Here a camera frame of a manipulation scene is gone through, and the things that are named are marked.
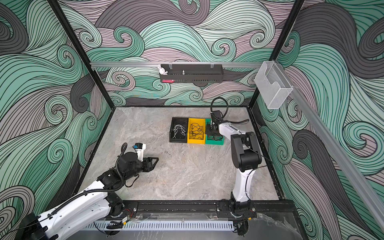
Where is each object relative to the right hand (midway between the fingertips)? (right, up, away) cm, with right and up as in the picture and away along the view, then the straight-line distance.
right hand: (209, 130), depth 101 cm
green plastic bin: (+2, -4, -16) cm, 16 cm away
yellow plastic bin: (-5, +5, +3) cm, 8 cm away
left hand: (-32, -13, -22) cm, 41 cm away
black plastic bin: (-22, -1, 0) cm, 22 cm away
